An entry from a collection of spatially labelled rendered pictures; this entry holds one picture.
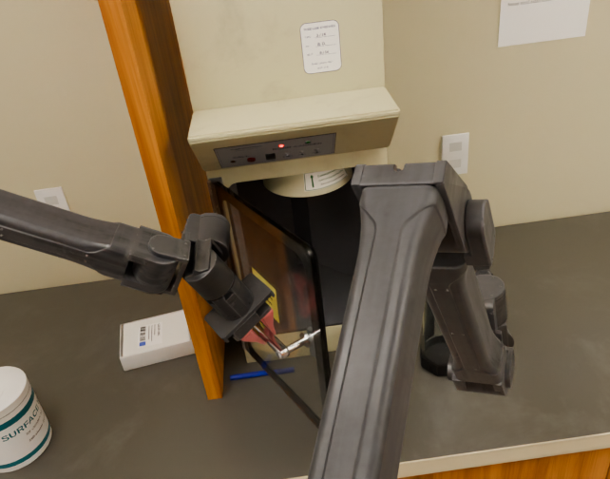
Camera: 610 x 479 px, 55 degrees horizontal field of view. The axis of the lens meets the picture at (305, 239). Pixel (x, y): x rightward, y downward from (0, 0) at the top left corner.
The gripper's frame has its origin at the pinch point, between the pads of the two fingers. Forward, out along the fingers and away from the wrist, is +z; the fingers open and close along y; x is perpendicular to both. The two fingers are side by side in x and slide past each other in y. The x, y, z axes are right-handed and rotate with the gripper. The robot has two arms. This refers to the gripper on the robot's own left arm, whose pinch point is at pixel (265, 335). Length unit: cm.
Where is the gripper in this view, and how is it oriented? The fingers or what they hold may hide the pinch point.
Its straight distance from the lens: 96.1
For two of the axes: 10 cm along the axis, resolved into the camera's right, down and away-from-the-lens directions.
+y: -7.0, 6.9, -1.7
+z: 4.4, 6.1, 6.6
